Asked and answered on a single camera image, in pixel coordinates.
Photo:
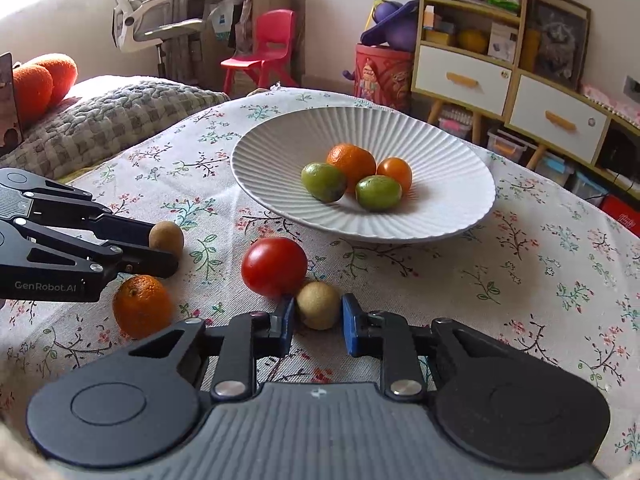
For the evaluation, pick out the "pale brown kiwi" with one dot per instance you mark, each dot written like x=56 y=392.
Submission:
x=319 y=305

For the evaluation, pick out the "white ribbed plate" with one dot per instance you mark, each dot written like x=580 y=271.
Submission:
x=452 y=189

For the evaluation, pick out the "left green fruit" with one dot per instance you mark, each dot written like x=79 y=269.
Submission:
x=324 y=181

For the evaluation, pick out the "wooden shelf cabinet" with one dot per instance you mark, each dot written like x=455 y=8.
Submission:
x=467 y=53

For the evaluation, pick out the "red tomato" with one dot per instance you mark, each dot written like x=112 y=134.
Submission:
x=274 y=266

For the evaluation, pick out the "orange plush toy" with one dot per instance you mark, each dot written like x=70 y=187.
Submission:
x=41 y=84

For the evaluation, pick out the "grey woven cushion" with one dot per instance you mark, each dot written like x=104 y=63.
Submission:
x=103 y=116

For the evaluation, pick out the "white office chair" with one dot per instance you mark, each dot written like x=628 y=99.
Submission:
x=131 y=34

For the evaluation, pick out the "framed cat picture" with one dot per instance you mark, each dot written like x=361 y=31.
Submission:
x=563 y=30

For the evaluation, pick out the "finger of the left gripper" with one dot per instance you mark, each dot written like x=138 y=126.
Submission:
x=137 y=259
x=120 y=231

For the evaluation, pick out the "wooden desk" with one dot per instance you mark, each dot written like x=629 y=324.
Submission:
x=230 y=28

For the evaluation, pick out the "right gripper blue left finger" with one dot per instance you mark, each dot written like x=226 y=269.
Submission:
x=246 y=339

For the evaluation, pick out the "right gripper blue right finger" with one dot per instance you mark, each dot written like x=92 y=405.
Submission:
x=387 y=337

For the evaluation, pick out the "floral tablecloth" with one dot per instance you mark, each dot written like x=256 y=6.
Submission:
x=545 y=272

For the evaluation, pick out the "red decorated bucket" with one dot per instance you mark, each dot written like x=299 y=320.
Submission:
x=382 y=75

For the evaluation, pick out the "purple plush toy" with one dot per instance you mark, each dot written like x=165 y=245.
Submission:
x=392 y=23

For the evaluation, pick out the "green fruit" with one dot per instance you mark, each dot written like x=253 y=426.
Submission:
x=378 y=193
x=324 y=181

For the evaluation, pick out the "right green fruit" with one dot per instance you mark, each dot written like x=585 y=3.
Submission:
x=378 y=193

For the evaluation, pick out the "large orange in plate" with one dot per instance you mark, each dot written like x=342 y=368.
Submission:
x=354 y=162

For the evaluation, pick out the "red plastic chair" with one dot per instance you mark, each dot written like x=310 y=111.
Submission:
x=274 y=35

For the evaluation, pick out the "small orange in plate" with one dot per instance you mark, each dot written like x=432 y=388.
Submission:
x=397 y=169

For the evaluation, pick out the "orange mandarin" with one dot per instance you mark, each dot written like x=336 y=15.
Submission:
x=142 y=307

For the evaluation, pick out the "red box under cabinet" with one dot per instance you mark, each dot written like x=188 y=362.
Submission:
x=621 y=212

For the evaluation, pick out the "low wooden drawer cabinet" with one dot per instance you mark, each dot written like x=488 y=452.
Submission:
x=567 y=123

